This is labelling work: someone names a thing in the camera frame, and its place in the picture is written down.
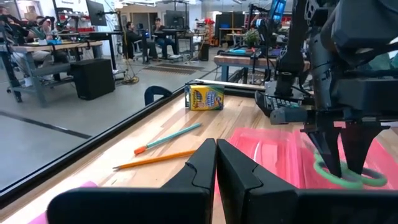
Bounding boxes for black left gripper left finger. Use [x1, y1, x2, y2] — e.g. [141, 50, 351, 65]
[46, 138, 218, 224]

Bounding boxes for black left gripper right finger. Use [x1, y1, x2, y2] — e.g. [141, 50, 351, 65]
[216, 139, 398, 224]

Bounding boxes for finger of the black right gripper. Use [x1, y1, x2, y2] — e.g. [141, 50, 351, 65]
[303, 124, 343, 178]
[340, 123, 389, 175]

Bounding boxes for green-handled scissors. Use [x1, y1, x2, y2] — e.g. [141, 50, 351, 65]
[312, 149, 388, 190]

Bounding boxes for transparent pink pencil case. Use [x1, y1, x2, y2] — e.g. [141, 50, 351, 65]
[213, 126, 398, 224]

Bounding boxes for orange pencil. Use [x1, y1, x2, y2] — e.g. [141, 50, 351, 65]
[113, 149, 197, 170]

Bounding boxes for red marker pen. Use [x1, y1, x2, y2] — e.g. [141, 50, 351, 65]
[134, 122, 202, 156]

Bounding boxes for yellow crayon box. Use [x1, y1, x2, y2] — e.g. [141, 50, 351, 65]
[184, 84, 225, 111]

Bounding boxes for black keyboard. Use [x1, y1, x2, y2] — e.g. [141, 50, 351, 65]
[254, 90, 309, 126]

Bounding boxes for dark blue clamp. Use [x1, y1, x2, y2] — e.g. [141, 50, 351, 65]
[144, 85, 174, 106]

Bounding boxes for wooden table with blue legs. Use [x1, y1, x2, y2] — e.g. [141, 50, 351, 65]
[213, 54, 312, 83]

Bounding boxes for green potted plant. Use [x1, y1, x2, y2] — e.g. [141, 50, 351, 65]
[243, 29, 261, 48]

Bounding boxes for black floor mat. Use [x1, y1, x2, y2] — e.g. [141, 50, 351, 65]
[143, 63, 205, 76]

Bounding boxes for black box on floor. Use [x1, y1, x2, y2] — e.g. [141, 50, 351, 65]
[70, 58, 116, 101]

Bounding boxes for person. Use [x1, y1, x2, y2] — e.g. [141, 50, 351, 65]
[0, 14, 55, 83]
[125, 21, 158, 60]
[153, 17, 181, 59]

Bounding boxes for wooden workbench with grey legs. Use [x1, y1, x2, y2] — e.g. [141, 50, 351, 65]
[0, 40, 104, 108]

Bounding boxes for black computer monitor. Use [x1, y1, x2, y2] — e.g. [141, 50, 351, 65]
[85, 0, 108, 27]

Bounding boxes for black table edge rail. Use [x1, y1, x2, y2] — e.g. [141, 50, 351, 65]
[0, 81, 265, 210]

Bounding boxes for yellow cable coil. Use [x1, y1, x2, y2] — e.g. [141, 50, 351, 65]
[121, 75, 140, 86]

